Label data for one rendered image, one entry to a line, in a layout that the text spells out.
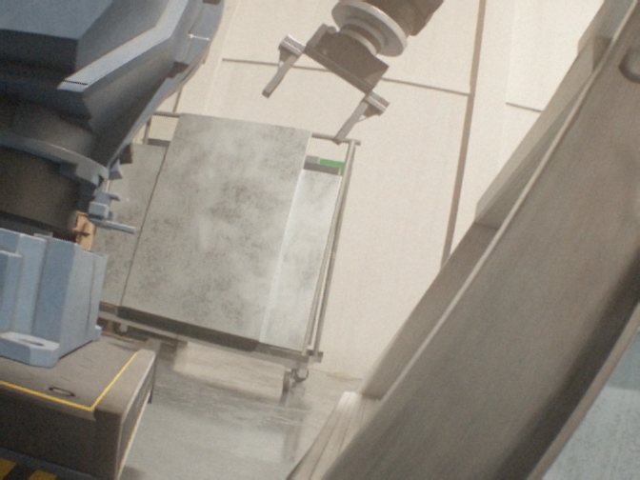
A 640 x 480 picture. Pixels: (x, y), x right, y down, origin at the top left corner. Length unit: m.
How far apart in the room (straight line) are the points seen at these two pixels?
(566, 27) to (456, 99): 1.54
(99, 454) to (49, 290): 0.33
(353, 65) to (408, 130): 5.67
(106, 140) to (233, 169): 3.47
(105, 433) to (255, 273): 3.68
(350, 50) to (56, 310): 0.61
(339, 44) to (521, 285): 0.91
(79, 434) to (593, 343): 0.49
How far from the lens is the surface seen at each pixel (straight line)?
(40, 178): 1.00
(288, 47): 1.14
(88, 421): 0.65
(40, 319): 0.93
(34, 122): 0.99
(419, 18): 1.18
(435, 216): 6.62
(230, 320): 4.25
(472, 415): 0.26
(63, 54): 0.88
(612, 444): 1.88
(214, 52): 7.29
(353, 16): 1.17
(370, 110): 1.14
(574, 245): 0.28
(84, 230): 6.04
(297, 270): 4.33
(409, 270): 6.56
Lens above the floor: 0.49
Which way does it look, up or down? 5 degrees up
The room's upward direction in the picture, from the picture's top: 12 degrees clockwise
